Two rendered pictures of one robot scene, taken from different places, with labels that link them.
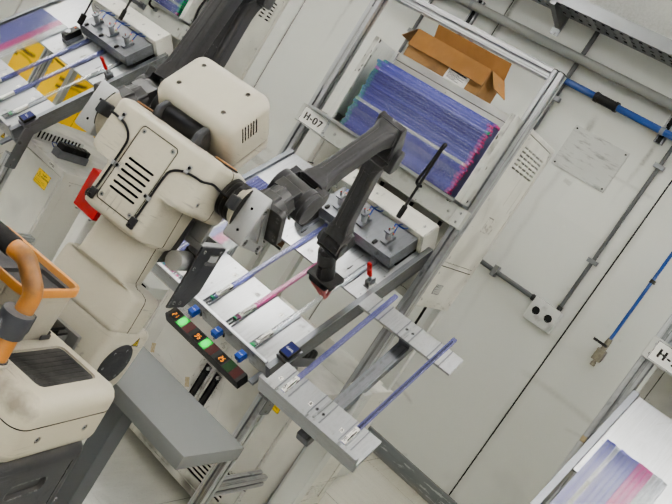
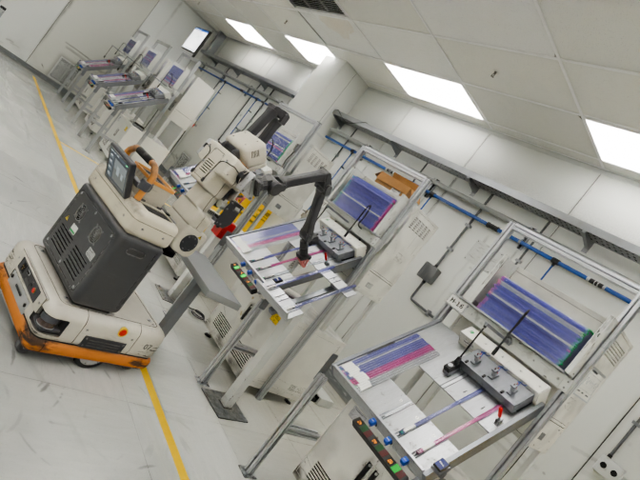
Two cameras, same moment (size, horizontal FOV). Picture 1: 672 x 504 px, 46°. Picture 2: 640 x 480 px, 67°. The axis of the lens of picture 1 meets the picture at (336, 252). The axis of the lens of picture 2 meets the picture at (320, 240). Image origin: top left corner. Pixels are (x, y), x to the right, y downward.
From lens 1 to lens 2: 1.24 m
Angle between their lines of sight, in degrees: 20
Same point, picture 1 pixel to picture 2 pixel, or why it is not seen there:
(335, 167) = (291, 178)
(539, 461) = (439, 421)
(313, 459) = (279, 331)
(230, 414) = (255, 327)
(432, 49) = (386, 179)
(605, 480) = (408, 347)
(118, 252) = (197, 194)
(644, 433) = (437, 335)
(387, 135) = (320, 173)
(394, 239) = (343, 249)
